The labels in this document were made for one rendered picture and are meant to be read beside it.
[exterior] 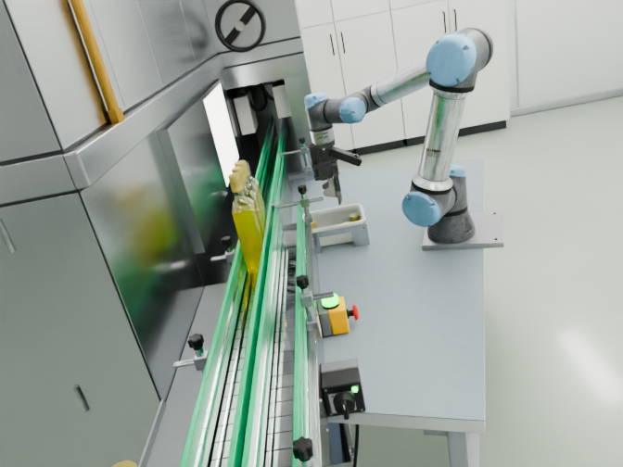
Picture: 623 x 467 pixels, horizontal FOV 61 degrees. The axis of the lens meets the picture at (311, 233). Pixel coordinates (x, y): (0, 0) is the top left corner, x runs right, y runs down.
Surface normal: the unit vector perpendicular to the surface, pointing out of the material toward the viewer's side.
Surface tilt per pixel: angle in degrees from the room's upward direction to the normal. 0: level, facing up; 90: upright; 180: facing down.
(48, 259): 90
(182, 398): 0
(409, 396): 0
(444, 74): 82
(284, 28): 90
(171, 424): 0
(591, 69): 90
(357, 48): 90
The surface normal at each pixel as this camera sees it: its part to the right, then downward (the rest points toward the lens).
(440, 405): -0.18, -0.90
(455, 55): -0.58, 0.30
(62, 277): 0.02, 0.40
